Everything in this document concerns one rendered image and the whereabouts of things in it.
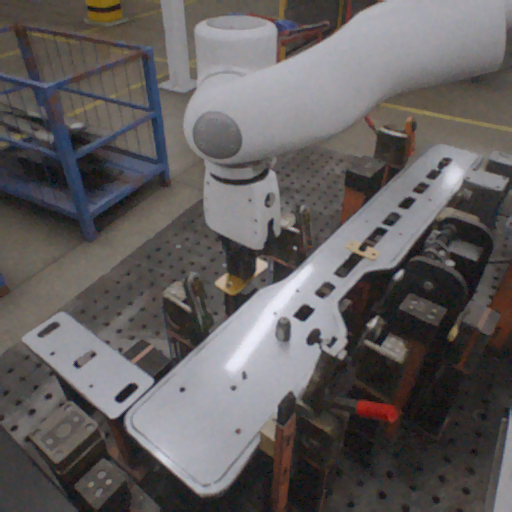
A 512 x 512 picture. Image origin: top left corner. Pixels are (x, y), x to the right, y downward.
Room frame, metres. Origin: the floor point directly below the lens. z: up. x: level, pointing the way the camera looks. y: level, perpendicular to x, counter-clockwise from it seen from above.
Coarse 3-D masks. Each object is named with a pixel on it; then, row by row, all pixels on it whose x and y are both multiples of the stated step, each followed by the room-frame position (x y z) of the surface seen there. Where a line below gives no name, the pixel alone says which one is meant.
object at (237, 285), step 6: (258, 264) 0.52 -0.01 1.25; (264, 264) 0.52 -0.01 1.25; (234, 270) 0.50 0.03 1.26; (258, 270) 0.51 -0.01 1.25; (228, 276) 0.49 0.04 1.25; (234, 276) 0.49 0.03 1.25; (252, 276) 0.49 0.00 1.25; (216, 282) 0.48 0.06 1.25; (222, 282) 0.48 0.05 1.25; (228, 282) 0.48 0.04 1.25; (234, 282) 0.48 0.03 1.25; (240, 282) 0.48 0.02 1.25; (246, 282) 0.48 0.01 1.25; (222, 288) 0.47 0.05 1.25; (228, 288) 0.47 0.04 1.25; (234, 288) 0.47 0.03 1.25; (240, 288) 0.47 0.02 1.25; (234, 294) 0.46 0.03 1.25
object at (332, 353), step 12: (312, 336) 0.41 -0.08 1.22; (336, 336) 0.41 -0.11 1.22; (324, 348) 0.39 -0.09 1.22; (336, 348) 0.39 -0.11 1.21; (324, 360) 0.38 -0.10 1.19; (336, 360) 0.38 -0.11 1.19; (348, 360) 0.38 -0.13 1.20; (312, 372) 0.39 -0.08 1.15; (324, 372) 0.38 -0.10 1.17; (312, 384) 0.39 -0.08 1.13; (324, 384) 0.39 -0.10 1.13; (312, 396) 0.39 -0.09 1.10; (312, 408) 0.39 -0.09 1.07
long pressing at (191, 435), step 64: (384, 192) 1.13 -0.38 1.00; (448, 192) 1.13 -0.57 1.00; (320, 256) 0.84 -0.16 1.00; (384, 256) 0.84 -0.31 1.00; (256, 320) 0.63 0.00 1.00; (320, 320) 0.63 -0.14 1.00; (192, 384) 0.48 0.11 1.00; (256, 384) 0.48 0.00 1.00; (192, 448) 0.36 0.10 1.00; (256, 448) 0.36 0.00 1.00
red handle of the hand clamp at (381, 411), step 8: (320, 400) 0.39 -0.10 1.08; (328, 400) 0.39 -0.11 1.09; (336, 400) 0.38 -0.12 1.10; (344, 400) 0.38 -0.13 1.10; (352, 400) 0.37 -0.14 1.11; (360, 400) 0.37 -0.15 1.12; (336, 408) 0.38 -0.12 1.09; (344, 408) 0.37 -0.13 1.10; (352, 408) 0.36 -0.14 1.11; (360, 408) 0.35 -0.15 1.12; (368, 408) 0.35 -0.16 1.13; (376, 408) 0.34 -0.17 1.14; (384, 408) 0.34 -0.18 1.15; (392, 408) 0.34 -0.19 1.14; (368, 416) 0.34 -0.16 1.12; (376, 416) 0.34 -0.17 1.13; (384, 416) 0.33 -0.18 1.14; (392, 416) 0.33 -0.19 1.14
